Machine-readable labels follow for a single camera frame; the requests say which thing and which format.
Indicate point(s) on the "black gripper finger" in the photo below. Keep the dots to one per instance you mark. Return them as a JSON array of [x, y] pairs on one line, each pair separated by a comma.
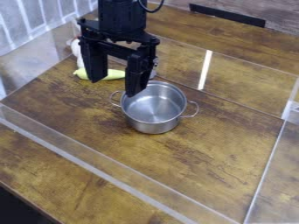
[[140, 63], [94, 60]]

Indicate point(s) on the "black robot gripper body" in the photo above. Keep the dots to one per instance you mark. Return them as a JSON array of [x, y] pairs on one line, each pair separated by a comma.
[[117, 33]]

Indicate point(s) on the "white plush mushroom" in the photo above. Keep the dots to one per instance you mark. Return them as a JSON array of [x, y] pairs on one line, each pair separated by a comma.
[[73, 44]]

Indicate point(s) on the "silver steel pot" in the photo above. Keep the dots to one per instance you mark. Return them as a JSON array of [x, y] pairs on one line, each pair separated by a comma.
[[153, 111]]

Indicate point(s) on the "green handled spoon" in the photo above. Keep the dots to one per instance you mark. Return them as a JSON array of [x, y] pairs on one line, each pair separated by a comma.
[[112, 74]]

